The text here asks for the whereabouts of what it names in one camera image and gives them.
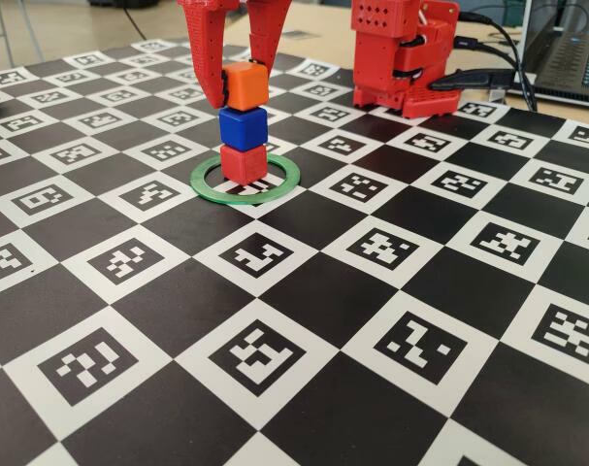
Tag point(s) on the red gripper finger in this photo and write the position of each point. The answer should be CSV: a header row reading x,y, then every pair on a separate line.
x,y
206,48
267,29

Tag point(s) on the orange cube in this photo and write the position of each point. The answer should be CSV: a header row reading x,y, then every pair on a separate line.
x,y
245,87

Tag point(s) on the blue cube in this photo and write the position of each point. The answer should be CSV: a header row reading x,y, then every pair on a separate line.
x,y
243,128

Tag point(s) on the red cube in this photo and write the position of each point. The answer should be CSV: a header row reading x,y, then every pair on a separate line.
x,y
243,167

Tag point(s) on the dark laptop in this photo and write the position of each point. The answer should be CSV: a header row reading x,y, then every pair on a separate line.
x,y
566,63

